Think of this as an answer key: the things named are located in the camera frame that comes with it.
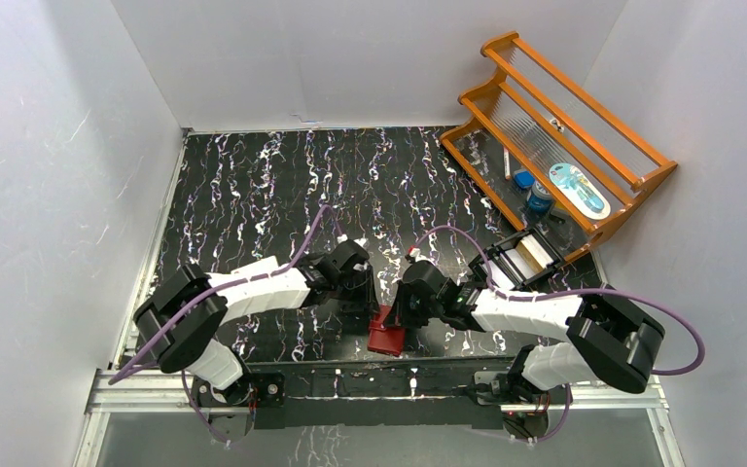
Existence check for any small blue block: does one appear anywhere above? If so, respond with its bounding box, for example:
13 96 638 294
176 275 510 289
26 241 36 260
512 169 536 191

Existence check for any red card holder wallet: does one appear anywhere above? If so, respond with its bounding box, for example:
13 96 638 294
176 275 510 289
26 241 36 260
367 305 406 357

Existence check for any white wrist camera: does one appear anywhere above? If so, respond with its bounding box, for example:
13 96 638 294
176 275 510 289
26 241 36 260
405 247 429 264
354 238 369 250

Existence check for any stack of white cards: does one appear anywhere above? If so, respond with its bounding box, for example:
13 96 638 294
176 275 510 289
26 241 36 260
486 233 560 290

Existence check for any white pen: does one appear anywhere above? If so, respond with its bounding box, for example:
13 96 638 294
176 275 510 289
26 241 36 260
503 148 512 180

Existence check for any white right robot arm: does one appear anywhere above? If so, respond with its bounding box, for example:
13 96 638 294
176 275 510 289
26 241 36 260
378 261 665 405

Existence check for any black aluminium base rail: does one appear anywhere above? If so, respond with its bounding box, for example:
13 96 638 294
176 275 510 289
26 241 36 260
87 350 671 446

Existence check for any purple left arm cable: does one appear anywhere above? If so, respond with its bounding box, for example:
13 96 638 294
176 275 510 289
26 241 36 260
107 204 339 446

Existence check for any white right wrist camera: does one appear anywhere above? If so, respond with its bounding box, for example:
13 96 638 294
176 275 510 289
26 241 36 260
405 247 429 264

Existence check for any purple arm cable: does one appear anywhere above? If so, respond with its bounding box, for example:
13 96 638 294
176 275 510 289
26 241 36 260
409 225 707 445
107 204 339 446

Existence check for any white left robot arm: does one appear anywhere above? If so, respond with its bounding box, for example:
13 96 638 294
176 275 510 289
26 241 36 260
133 237 374 405

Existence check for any black plastic card box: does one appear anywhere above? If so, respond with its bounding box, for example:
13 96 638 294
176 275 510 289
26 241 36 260
469 229 566 291

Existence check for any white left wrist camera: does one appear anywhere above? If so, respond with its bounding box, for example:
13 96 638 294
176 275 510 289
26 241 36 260
354 238 369 250

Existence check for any orange wooden shelf rack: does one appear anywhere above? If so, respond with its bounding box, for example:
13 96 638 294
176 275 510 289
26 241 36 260
440 32 677 249

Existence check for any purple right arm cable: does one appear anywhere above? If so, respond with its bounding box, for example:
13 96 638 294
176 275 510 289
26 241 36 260
409 225 707 445

